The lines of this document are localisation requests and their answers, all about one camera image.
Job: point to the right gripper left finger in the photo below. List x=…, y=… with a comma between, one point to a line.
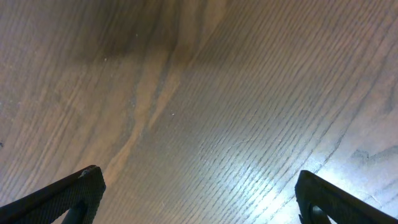
x=77, y=196

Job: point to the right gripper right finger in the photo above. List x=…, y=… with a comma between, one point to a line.
x=322, y=202

